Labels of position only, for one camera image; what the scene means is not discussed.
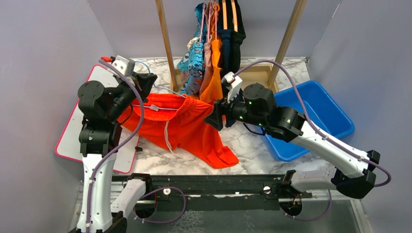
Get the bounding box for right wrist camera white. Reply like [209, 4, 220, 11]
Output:
[221, 71, 242, 103]

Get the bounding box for red-orange shorts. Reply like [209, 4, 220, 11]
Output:
[118, 94, 239, 168]

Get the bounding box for pink beige shorts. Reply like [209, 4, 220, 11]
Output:
[180, 0, 215, 94]

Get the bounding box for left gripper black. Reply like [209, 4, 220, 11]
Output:
[107, 70, 158, 121]

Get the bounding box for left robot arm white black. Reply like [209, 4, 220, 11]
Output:
[73, 73, 157, 233]

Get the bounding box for wooden clothes rack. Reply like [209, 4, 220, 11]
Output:
[155, 0, 307, 93]

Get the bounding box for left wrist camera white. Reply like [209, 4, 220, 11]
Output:
[101, 55, 135, 77]

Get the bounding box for black mounting rail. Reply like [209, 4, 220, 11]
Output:
[112, 173, 312, 213]

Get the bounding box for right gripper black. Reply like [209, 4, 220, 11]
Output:
[204, 87, 267, 131]

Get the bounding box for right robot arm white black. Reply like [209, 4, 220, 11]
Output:
[204, 83, 380, 199]

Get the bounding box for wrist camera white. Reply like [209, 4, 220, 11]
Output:
[221, 71, 242, 103]
[101, 55, 135, 77]

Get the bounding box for pink hanger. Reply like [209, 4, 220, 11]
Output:
[195, 0, 219, 43]

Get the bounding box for orange shorts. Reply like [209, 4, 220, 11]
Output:
[199, 4, 223, 105]

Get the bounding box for blue plastic bin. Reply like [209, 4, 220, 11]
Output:
[261, 81, 355, 162]

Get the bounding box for orange hanger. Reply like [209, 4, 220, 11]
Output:
[222, 0, 239, 33]

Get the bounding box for navy shorts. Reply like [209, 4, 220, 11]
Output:
[218, 0, 233, 77]

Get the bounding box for light blue wire hanger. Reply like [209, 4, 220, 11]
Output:
[134, 60, 186, 110]

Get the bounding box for blue shark print shorts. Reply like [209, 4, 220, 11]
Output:
[177, 2, 207, 95]

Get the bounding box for black shorts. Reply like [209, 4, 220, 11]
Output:
[229, 0, 246, 73]

